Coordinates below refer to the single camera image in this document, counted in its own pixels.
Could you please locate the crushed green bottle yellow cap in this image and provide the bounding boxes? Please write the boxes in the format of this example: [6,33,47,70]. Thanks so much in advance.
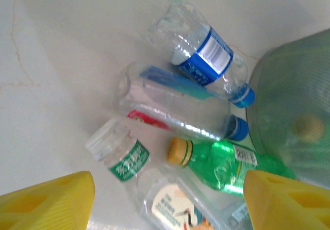
[166,136,296,197]

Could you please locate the translucent green bucket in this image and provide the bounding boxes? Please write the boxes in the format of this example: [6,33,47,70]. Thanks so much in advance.
[243,28,330,189]

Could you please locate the clear bottle blue red label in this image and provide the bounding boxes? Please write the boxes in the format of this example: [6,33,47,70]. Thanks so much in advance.
[113,61,250,142]

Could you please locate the small bottle green label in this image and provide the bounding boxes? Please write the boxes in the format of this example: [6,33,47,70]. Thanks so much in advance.
[85,119,151,183]

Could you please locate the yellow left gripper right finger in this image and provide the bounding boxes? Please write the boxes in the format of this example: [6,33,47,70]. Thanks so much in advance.
[243,169,330,230]

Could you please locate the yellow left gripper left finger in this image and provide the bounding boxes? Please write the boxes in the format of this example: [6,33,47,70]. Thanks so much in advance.
[0,170,95,230]

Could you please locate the small bottle crane picture label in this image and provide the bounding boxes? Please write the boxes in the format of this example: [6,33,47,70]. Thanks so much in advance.
[136,168,248,230]

